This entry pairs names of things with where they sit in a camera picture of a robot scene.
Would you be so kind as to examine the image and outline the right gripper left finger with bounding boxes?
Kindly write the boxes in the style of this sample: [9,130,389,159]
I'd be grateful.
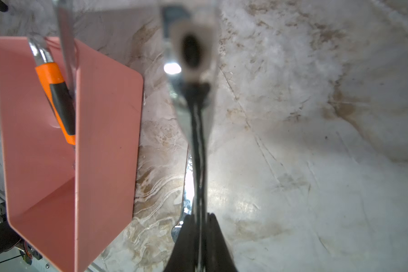
[163,215,197,272]

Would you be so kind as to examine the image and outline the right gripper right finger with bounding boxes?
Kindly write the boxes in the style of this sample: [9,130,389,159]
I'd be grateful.
[204,214,238,272]

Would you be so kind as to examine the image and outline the pink plastic storage box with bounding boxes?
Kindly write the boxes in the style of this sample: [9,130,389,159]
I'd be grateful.
[0,37,143,272]

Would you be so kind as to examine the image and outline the orange handled adjustable wrench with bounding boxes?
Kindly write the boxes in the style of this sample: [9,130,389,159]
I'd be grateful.
[27,34,76,146]

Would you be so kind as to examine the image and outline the long open-end wrench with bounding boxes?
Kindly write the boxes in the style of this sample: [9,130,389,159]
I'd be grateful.
[158,0,222,243]

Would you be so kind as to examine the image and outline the large silver adjustable wrench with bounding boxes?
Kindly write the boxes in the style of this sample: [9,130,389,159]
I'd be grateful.
[52,0,77,99]

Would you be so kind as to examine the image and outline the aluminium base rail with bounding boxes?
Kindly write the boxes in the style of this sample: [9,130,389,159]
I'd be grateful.
[0,189,32,272]

